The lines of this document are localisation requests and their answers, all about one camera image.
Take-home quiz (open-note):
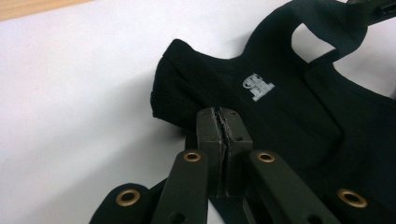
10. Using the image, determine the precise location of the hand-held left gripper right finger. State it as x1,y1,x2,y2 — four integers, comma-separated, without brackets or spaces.
219,107,253,199

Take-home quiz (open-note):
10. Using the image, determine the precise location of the black tank top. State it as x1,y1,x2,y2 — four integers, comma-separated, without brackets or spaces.
150,0,396,224

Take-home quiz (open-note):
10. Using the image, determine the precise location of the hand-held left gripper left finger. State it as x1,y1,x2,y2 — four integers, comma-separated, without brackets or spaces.
195,106,227,199

